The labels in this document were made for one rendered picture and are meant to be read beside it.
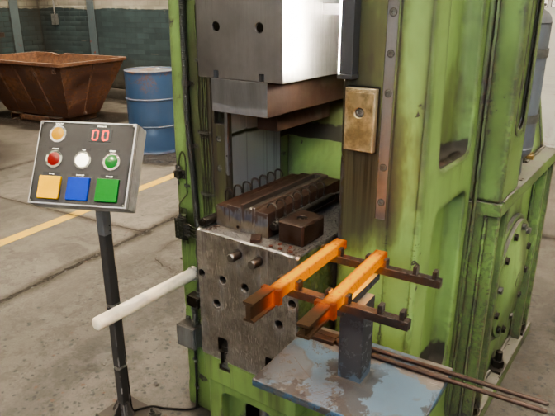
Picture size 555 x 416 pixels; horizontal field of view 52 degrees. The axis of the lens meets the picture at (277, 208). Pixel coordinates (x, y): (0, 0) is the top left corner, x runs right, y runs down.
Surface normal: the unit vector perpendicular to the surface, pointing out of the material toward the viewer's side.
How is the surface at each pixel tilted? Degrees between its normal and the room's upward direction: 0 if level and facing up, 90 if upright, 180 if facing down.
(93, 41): 90
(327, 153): 90
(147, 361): 0
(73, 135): 60
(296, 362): 0
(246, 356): 90
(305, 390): 0
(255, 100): 90
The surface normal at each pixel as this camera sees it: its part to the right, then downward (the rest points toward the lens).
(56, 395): 0.00, -0.94
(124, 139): -0.15, -0.18
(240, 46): -0.58, 0.28
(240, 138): 0.81, 0.20
